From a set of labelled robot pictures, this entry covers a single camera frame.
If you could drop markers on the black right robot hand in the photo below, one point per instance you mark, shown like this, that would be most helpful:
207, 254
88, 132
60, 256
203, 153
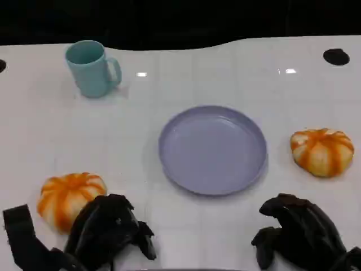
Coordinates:
307, 231

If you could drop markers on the orange and white toy bread roll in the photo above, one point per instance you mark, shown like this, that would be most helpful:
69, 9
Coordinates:
65, 197
323, 153

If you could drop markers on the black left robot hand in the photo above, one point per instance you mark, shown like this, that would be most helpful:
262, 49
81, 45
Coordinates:
96, 226

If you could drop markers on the pale green mug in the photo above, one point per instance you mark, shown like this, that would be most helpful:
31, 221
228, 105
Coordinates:
88, 76

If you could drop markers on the lilac plate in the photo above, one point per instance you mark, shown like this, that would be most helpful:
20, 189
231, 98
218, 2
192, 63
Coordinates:
213, 151

